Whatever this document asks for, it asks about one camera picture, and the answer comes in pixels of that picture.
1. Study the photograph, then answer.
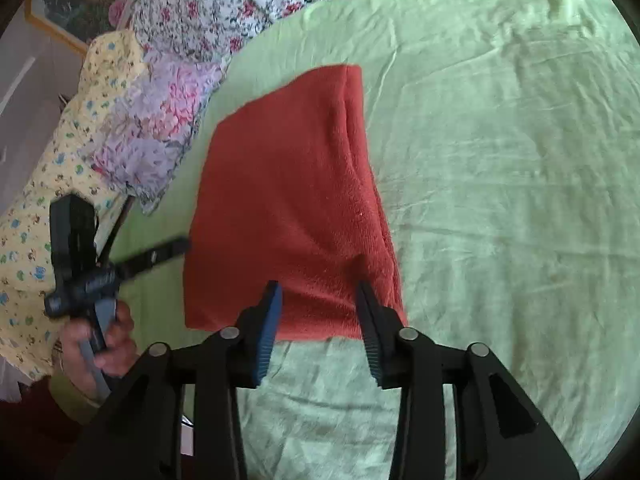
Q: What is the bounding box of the red knit sweater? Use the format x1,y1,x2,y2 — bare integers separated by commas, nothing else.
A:
183,64,402,341

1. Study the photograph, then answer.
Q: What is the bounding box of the person's left hand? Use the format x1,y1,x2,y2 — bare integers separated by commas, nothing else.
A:
58,300,140,401

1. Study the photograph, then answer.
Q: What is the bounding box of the pink lilac floral pillow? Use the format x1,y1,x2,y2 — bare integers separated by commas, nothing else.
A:
81,49,229,214

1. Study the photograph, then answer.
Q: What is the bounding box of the yellow patterned blanket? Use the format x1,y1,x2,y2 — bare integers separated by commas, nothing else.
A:
0,30,146,380

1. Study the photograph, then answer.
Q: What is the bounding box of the green bed sheet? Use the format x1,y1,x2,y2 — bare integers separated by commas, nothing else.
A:
112,0,639,479

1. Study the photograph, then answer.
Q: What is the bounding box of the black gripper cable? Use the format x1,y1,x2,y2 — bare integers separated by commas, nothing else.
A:
96,194,137,266

